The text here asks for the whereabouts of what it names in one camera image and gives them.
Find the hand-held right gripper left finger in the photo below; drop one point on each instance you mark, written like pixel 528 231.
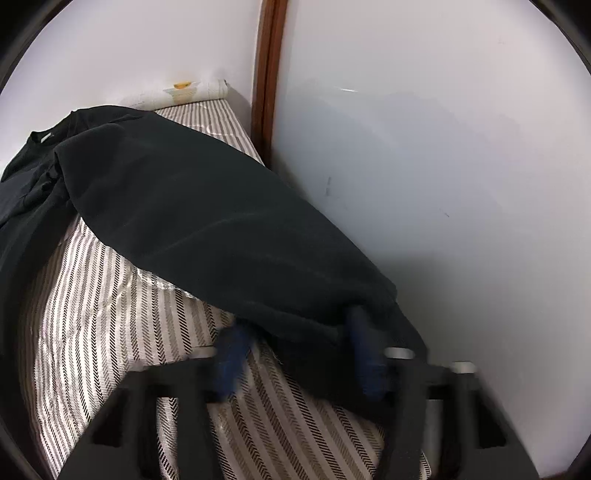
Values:
pixel 231 357

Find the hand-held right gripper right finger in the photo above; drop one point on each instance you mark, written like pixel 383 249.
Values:
pixel 364 357

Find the black shirt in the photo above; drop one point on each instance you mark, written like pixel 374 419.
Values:
pixel 207 207

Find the striped bed mattress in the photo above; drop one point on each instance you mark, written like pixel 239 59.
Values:
pixel 115 318

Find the white patterned pillow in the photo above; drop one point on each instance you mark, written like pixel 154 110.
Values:
pixel 203 92

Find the brown wooden door frame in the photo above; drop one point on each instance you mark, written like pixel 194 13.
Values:
pixel 268 69

